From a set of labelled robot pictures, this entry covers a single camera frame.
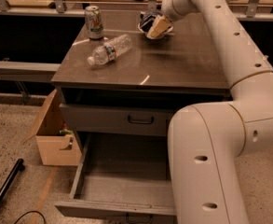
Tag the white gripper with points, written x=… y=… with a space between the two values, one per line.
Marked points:
x=172 y=11

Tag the blue chip bag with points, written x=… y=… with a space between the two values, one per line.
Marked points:
x=147 y=20

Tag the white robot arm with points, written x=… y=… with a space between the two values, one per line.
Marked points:
x=204 y=139

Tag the white paper bowl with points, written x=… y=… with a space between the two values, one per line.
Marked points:
x=154 y=25

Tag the green white soda can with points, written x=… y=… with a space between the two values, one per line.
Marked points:
x=93 y=21

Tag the clear plastic water bottle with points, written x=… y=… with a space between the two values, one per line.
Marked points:
x=110 y=50

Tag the grey drawer cabinet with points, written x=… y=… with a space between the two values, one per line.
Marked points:
x=180 y=69

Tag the closed middle drawer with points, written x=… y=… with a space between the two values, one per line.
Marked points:
x=121 y=120

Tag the green item in box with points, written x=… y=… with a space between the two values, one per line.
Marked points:
x=65 y=131

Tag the open bottom drawer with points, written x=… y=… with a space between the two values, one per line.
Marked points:
x=125 y=178

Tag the cardboard box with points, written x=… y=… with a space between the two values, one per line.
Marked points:
x=54 y=150

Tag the black pole on floor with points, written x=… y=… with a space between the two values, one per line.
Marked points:
x=18 y=167

